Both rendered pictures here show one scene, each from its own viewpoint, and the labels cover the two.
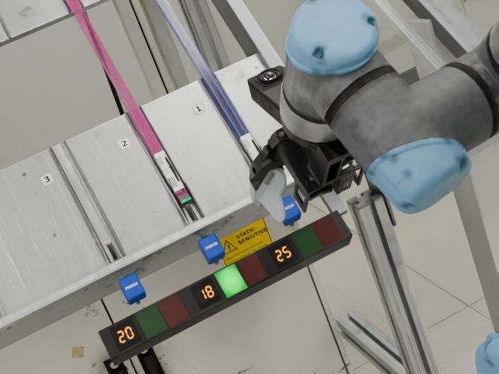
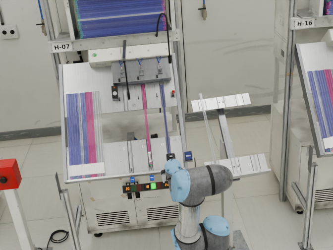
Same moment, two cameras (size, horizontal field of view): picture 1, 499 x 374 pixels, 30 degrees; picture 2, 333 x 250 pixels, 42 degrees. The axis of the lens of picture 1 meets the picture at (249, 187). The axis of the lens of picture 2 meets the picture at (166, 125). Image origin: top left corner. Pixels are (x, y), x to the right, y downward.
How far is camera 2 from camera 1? 135 cm
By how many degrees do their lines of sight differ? 12
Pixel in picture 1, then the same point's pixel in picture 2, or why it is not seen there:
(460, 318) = not seen: hidden behind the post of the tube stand
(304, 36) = (166, 166)
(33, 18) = (135, 107)
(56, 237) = (121, 162)
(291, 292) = not seen: hidden behind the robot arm
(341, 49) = (171, 171)
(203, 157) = (158, 156)
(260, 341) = (165, 191)
